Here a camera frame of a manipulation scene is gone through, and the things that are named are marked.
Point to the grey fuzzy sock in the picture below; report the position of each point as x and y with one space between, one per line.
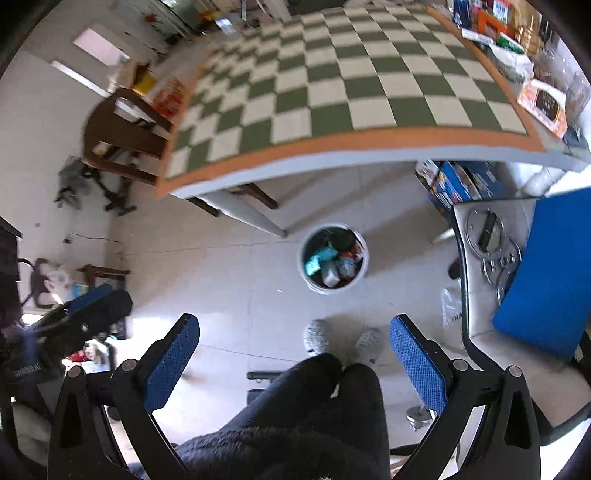
369 345
316 337

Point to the person's legs in grey socks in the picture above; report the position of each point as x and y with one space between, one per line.
360 415

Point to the green white checkered tablecloth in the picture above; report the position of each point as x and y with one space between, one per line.
351 83

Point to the person's left leg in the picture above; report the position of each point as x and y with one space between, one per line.
277 415

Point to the small wooden stool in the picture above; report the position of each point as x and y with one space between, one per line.
101 272

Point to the black folded stand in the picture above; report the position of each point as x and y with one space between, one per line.
87 184

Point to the grey fuzzy right sock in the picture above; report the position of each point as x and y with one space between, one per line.
369 345

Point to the blue seat cushion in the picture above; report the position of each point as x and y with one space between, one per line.
549 277

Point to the red black shoe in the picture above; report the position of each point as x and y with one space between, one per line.
453 270

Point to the orange printed box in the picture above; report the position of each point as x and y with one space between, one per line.
545 106

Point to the silver weight plates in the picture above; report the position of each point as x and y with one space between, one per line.
501 267

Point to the grey fuzzy left sock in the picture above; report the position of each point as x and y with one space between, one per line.
316 337

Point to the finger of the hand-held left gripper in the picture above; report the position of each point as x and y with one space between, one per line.
92 314

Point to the row of assorted packages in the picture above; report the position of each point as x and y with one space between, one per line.
508 18

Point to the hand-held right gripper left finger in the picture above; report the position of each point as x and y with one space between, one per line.
171 364

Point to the white table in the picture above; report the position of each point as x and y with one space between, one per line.
258 205

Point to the dark wooden shelf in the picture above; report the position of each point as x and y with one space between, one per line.
8 267

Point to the white roll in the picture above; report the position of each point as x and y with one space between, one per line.
545 181

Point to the red yellow printed boxes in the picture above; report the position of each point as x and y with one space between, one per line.
164 94

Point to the brown wooden chair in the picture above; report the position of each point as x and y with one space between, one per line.
120 134

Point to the white green tissue pack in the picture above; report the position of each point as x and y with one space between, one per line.
512 62

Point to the heap of discarded wrappers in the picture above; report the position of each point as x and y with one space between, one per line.
332 261

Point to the white round waste bin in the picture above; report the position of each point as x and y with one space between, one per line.
308 281

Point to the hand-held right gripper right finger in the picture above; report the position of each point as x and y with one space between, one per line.
418 364

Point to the chair with white bag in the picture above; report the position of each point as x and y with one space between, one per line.
53 284

